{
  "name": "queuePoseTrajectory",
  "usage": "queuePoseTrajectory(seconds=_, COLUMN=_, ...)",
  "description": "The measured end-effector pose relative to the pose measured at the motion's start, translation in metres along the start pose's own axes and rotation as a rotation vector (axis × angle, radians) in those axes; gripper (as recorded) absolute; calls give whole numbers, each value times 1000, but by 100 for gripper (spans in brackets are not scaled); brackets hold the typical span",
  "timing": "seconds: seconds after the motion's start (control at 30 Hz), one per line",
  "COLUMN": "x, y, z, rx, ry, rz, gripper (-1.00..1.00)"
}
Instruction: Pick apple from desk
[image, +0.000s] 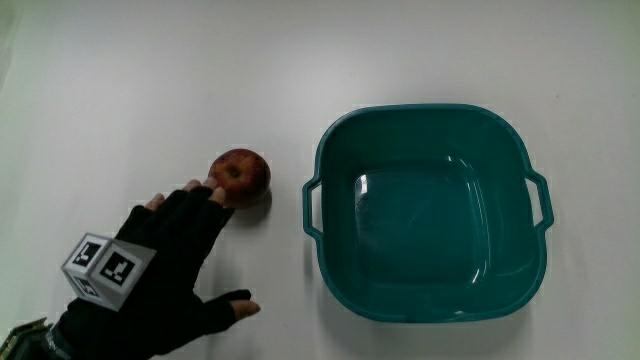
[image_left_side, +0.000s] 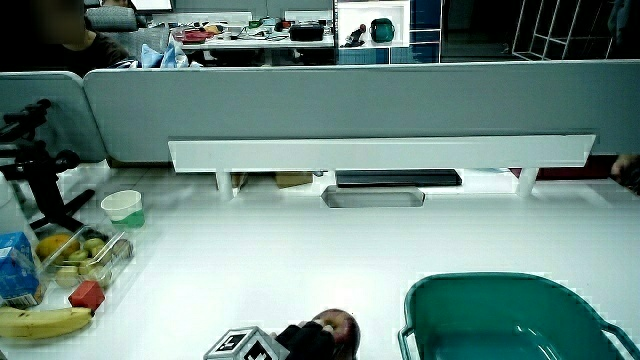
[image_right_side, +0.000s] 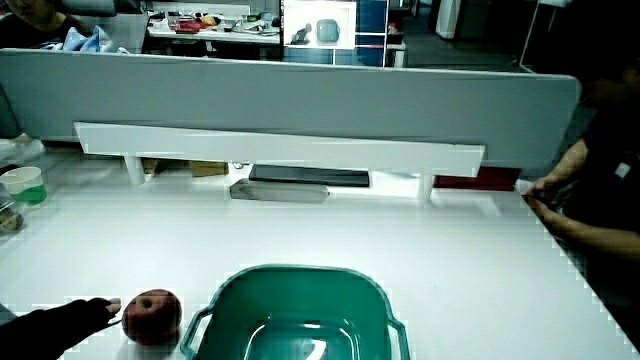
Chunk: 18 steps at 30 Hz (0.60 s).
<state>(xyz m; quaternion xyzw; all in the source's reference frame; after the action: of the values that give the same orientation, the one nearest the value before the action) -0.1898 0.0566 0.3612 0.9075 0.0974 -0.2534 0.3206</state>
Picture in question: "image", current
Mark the person's left hand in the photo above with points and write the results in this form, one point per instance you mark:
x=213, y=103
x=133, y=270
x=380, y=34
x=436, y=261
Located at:
x=170, y=280

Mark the red apple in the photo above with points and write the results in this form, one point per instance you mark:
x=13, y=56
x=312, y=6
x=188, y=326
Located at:
x=245, y=175

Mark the white desk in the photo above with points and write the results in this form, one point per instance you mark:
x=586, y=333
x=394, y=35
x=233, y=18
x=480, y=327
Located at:
x=150, y=75

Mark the green wrist electronics board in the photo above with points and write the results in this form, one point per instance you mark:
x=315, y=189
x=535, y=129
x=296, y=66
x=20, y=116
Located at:
x=22, y=342

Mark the teal plastic basin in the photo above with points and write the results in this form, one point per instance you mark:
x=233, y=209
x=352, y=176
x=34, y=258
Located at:
x=425, y=220

